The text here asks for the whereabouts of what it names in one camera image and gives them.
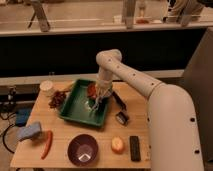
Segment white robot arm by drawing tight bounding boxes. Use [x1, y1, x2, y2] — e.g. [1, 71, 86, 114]
[96, 49, 204, 171]

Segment green plastic tray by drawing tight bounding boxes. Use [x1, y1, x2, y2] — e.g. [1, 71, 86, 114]
[59, 79, 109, 127]

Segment red bowl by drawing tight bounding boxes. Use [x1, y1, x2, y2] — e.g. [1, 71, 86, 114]
[87, 82, 101, 100]

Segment black scrub brush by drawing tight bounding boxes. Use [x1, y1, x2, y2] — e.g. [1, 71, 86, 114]
[112, 92, 129, 125]

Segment dark red grapes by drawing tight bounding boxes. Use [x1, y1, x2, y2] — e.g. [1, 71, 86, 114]
[49, 91, 66, 109]

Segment orange apple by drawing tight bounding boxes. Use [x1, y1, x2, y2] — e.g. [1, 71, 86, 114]
[111, 137, 125, 154]

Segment white cup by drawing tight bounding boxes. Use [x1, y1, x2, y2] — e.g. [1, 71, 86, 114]
[39, 80, 54, 97]

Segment purple bowl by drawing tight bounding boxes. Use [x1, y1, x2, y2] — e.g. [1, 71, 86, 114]
[67, 134, 99, 166]

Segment red chili pepper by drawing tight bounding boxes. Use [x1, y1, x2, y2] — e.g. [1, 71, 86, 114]
[41, 130, 53, 160]

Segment black remote control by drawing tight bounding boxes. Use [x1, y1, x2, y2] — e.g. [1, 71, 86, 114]
[129, 136, 141, 162]

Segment blue box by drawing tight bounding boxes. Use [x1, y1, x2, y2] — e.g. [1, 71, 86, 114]
[15, 108, 31, 127]

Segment black cable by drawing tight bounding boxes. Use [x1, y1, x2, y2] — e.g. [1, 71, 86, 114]
[1, 111, 21, 155]

